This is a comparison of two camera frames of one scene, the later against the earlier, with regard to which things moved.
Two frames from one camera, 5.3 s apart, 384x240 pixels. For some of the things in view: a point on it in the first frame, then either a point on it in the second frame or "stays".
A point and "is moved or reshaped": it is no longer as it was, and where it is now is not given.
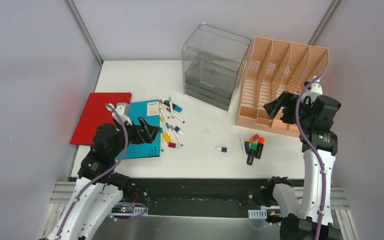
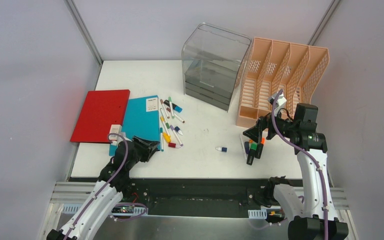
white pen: (242, 146) stays
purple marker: (176, 135) stays
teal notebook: (150, 110) is moved or reshaped
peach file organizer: (272, 68) stays
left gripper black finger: (147, 132) -> (150, 147)
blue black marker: (176, 108) stays
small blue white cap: (222, 149) stays
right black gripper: (286, 99) -> (255, 132)
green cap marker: (170, 99) stays
